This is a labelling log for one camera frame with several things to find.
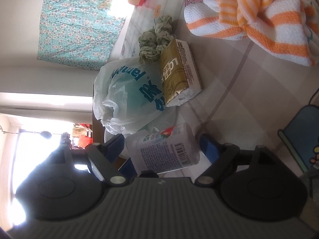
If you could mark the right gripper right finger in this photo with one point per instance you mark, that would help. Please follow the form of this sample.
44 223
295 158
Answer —
221 157

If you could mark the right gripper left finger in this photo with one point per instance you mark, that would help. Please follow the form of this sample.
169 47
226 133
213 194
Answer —
102 157

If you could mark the white wipes canister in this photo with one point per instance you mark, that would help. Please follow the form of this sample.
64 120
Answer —
171 149

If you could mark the green floral scrunchie cloth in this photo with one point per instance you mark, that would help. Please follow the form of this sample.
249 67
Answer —
155 40

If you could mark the orange white striped towel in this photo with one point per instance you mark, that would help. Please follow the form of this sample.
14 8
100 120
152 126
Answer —
286 29

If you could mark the teal printed plastic bag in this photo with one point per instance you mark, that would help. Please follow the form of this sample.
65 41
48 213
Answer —
128 97

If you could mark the gold tissue pack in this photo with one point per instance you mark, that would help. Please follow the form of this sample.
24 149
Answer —
179 76

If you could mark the floral teal wall cloth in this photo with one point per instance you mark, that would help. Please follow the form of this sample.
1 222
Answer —
80 33

